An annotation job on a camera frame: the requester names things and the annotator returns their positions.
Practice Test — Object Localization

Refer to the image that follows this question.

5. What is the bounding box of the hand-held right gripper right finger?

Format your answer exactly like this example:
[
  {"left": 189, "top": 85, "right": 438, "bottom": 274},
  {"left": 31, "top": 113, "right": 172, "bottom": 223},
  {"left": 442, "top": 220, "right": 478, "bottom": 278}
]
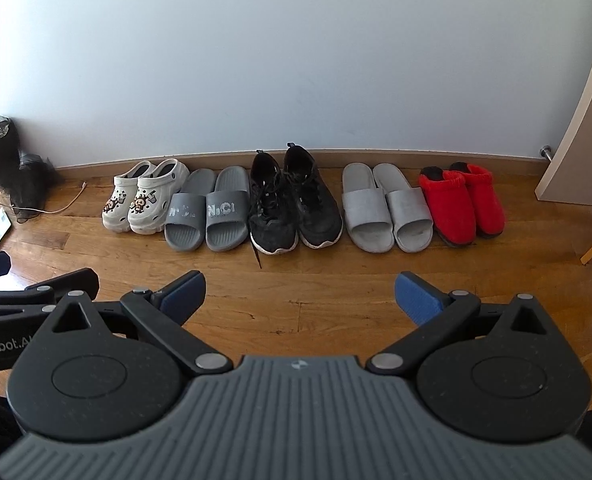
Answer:
[{"left": 366, "top": 271, "right": 549, "bottom": 376}]

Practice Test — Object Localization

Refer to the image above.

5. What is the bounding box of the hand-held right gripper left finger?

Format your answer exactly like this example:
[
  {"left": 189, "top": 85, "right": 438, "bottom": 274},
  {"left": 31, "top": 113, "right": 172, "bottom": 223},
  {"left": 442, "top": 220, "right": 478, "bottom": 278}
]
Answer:
[{"left": 50, "top": 270, "right": 231, "bottom": 375}]

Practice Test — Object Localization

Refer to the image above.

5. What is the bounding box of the dark grey slide sandal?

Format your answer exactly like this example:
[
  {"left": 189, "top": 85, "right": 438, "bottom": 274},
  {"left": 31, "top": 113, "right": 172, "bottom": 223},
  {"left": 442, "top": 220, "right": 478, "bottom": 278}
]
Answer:
[
  {"left": 206, "top": 165, "right": 251, "bottom": 252},
  {"left": 164, "top": 168, "right": 217, "bottom": 252}
]

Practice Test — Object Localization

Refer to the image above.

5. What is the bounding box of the white clog with charms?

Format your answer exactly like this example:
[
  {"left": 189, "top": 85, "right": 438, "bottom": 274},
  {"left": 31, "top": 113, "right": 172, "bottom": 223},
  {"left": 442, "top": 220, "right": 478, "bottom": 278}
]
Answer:
[
  {"left": 102, "top": 160, "right": 157, "bottom": 233},
  {"left": 127, "top": 158, "right": 191, "bottom": 236}
]

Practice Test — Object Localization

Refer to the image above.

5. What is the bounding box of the light grey slide sandal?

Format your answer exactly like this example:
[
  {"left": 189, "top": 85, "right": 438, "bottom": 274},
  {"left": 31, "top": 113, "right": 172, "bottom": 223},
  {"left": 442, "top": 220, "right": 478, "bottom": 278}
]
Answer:
[
  {"left": 373, "top": 162, "right": 434, "bottom": 253},
  {"left": 342, "top": 162, "right": 395, "bottom": 252}
]

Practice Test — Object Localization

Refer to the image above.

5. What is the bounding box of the red fleece slipper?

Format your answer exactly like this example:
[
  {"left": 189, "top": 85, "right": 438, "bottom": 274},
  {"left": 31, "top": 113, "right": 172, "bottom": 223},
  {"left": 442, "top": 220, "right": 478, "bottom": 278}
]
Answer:
[
  {"left": 448, "top": 161, "right": 506, "bottom": 239},
  {"left": 419, "top": 166, "right": 478, "bottom": 248}
]

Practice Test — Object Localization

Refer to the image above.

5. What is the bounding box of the black sneaker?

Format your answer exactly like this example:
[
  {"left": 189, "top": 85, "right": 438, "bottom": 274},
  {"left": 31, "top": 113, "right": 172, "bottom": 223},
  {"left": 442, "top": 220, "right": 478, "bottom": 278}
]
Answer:
[
  {"left": 249, "top": 150, "right": 299, "bottom": 268},
  {"left": 283, "top": 143, "right": 344, "bottom": 249}
]

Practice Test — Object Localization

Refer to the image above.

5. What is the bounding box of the beige cabinet panel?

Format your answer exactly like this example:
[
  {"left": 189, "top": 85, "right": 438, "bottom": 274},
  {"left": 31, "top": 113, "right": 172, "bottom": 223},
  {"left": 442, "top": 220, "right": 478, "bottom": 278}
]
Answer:
[{"left": 533, "top": 0, "right": 592, "bottom": 202}]

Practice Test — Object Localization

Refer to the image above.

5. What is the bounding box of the black bag with cable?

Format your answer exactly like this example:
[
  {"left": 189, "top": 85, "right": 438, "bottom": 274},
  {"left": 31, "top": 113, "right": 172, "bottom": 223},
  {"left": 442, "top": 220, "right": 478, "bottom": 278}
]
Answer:
[{"left": 0, "top": 116, "right": 59, "bottom": 223}]

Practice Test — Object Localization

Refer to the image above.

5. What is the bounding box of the white cable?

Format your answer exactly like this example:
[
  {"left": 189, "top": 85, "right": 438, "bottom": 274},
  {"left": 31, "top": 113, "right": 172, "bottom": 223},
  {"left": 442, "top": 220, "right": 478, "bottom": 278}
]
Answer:
[{"left": 13, "top": 180, "right": 87, "bottom": 215}]

